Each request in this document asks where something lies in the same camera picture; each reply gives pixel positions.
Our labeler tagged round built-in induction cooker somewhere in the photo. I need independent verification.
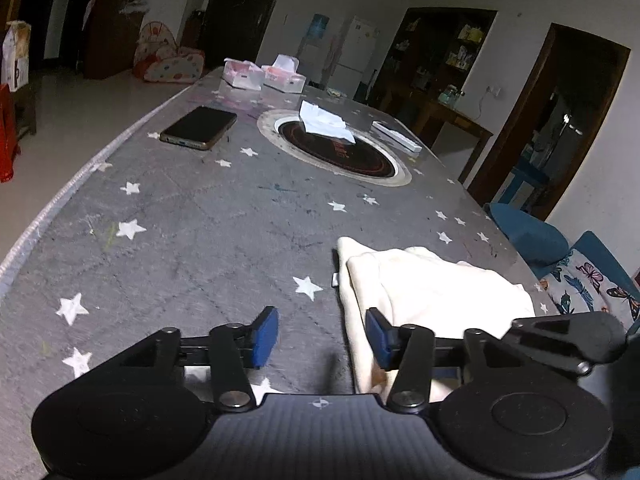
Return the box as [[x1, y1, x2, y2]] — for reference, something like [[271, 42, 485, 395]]
[[256, 109, 412, 188]]

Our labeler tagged polka dot play tent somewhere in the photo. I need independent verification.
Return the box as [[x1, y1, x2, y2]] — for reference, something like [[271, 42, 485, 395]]
[[132, 20, 206, 84]]

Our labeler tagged white tissue paper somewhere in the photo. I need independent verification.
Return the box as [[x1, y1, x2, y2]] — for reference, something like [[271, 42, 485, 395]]
[[298, 100, 357, 144]]

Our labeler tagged cardboard carton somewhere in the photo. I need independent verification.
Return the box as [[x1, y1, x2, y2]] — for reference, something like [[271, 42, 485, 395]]
[[1, 20, 32, 93]]

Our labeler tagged white remote control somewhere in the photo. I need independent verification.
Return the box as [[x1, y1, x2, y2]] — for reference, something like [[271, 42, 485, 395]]
[[372, 121, 422, 153]]

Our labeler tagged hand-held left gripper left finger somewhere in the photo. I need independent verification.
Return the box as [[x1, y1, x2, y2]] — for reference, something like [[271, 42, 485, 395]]
[[90, 305, 281, 413]]

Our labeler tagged red plastic stool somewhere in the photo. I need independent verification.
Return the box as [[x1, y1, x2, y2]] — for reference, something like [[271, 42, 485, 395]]
[[0, 84, 21, 183]]

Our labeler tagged dark smartphone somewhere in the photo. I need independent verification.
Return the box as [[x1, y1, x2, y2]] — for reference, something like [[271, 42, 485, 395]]
[[160, 106, 238, 152]]

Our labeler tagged white water dispenser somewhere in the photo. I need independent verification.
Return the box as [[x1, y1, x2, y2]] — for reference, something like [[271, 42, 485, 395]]
[[300, 40, 326, 81]]

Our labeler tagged small pink white tissue box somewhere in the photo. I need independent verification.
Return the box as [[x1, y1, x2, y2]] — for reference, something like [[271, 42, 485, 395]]
[[222, 57, 264, 91]]

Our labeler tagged cream sweater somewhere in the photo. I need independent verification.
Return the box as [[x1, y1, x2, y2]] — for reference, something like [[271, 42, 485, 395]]
[[334, 236, 537, 403]]

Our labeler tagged blue sofa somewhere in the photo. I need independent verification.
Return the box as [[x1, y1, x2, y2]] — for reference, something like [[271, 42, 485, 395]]
[[484, 202, 640, 331]]

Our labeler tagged dark wooden shelf cabinet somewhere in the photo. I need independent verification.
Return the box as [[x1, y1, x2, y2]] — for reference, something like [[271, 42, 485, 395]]
[[82, 0, 161, 80]]

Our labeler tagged dark wooden side table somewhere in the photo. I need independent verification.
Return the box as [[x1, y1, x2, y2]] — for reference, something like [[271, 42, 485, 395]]
[[382, 82, 495, 183]]

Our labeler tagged dark wooden display cabinet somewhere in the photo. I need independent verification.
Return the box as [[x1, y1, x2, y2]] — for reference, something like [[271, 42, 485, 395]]
[[385, 7, 499, 106]]

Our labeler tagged dark door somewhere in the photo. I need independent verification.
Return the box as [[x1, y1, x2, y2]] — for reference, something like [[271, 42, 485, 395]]
[[202, 0, 292, 68]]

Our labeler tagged white refrigerator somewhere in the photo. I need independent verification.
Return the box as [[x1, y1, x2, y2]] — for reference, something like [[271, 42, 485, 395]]
[[330, 16, 381, 92]]

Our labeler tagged butterfly print cushion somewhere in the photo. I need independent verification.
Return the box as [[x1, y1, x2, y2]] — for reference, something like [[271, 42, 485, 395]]
[[542, 247, 640, 326]]

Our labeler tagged large pink white tissue box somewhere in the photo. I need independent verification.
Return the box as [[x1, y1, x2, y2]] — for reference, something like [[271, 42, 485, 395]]
[[261, 54, 307, 95]]

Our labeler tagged pink hanging towel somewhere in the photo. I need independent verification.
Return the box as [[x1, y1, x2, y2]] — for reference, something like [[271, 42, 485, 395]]
[[327, 35, 346, 83]]

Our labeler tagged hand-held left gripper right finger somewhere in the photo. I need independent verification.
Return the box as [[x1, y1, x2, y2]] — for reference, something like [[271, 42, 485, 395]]
[[365, 307, 531, 413]]

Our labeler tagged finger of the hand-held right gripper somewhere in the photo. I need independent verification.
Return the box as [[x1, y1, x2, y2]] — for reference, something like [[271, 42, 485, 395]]
[[510, 312, 594, 377]]

